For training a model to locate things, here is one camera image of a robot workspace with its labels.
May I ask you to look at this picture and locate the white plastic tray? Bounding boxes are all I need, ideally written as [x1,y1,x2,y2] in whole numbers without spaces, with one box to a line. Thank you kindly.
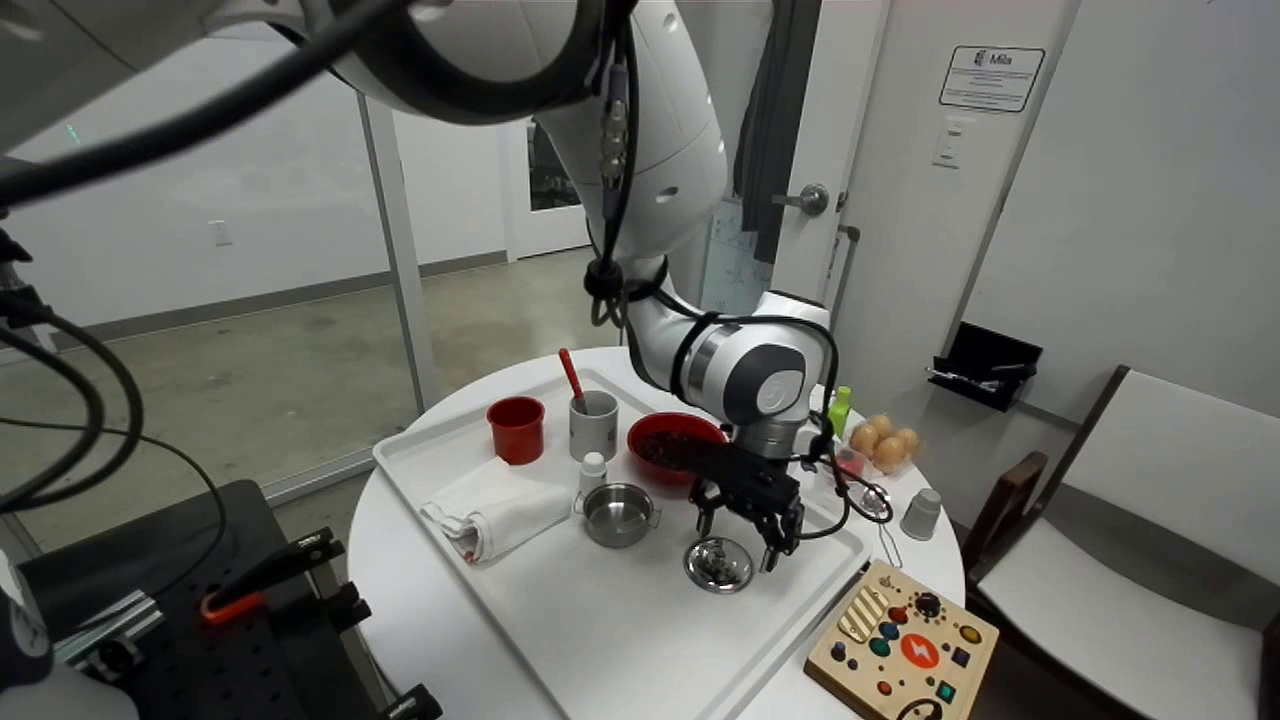
[369,372,874,720]

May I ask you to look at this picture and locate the red cup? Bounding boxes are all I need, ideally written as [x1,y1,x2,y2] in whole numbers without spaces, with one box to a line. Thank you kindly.
[484,392,554,470]

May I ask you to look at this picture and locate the black breadboard table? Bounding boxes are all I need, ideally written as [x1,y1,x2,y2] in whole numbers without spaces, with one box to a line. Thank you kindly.
[18,476,444,720]

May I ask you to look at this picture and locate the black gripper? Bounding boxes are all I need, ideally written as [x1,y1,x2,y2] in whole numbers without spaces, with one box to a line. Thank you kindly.
[683,435,811,574]

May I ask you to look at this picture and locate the orange handled clamp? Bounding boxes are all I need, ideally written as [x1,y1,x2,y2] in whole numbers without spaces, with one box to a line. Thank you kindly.
[195,524,351,634]

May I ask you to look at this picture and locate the silver aluminium bracket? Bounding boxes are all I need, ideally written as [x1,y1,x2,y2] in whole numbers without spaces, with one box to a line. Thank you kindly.
[51,589,171,685]

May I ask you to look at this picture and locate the clear glass cup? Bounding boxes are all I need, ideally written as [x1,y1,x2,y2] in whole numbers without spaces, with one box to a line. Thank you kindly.
[897,483,947,543]

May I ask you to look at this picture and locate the red bowl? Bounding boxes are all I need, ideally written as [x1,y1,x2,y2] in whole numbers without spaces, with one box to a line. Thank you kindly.
[625,410,731,495]

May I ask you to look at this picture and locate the white mug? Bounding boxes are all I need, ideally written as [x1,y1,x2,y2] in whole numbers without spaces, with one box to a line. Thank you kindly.
[564,388,625,464]

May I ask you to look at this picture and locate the white light switch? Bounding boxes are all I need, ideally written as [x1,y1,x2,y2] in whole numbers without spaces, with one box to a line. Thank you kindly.
[927,121,969,175]

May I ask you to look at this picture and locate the black wall file holder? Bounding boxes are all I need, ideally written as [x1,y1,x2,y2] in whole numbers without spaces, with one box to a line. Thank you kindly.
[927,315,1050,415]

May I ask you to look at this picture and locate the white wall sign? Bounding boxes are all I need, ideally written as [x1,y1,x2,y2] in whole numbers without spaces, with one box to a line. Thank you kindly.
[937,39,1054,117]

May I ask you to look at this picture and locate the white seat chair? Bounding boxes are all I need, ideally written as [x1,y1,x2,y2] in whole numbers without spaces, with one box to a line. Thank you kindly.
[962,360,1280,720]

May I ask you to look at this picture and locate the wooden busy board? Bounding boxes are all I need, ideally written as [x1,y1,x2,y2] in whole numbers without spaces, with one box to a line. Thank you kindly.
[801,557,1003,720]

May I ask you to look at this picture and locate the silver door handle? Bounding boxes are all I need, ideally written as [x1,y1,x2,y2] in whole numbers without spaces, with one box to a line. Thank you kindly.
[778,184,832,220]

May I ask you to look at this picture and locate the white salt shaker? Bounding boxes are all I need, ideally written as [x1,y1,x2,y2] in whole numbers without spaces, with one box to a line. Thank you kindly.
[578,447,611,504]

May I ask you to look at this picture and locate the folded white towel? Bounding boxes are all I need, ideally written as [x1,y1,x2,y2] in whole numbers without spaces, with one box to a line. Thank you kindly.
[415,457,580,567]

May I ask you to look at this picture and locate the thin black cable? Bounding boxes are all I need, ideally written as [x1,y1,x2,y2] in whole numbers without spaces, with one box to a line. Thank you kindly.
[0,224,152,519]

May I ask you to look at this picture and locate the red spoon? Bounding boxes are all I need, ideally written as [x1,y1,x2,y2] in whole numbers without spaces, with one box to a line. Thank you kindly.
[557,343,591,413]

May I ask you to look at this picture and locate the silver pot lid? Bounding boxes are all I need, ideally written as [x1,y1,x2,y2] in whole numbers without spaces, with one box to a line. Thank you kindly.
[680,529,760,602]

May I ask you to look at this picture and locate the thick black hose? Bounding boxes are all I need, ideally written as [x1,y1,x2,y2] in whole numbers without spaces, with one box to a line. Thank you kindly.
[0,0,411,217]

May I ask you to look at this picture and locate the dark hanging coat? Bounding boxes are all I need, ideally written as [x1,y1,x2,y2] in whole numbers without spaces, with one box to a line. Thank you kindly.
[727,0,824,264]

